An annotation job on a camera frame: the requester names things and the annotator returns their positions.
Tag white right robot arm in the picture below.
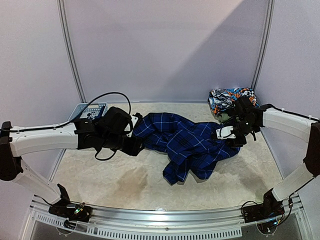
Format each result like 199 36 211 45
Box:
213 104 320 218

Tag right aluminium corner post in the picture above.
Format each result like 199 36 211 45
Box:
251 0 275 91

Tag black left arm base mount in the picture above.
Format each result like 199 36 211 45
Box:
48 184 93 223

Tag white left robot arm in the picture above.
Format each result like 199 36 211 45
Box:
0 118 143 217

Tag left aluminium corner post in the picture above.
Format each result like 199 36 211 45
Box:
57 0 87 103

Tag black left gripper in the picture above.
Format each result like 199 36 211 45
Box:
101 133 146 157

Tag aluminium front frame rail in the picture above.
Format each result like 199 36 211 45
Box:
21 195 313 240

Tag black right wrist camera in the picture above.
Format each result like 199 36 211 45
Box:
234 96 260 119

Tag blue plaid flannel shirt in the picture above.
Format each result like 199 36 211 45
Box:
132 112 240 185

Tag navy cartoon print t-shirt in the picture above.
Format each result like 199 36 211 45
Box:
79 108 104 120

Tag light blue perforated plastic basket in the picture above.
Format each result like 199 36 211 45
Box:
68 102 108 121

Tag olive green folded garment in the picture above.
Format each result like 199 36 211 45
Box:
215 109 236 123

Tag colourful patterned folded shorts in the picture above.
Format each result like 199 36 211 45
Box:
207 87 259 117

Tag aluminium corner post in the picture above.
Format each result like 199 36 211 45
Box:
251 0 275 91
57 0 87 103

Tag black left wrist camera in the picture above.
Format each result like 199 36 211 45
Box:
102 106 139 137

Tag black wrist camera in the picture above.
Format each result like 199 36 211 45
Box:
234 96 260 119
102 106 139 137

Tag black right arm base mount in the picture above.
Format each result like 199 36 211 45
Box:
240 189 293 226

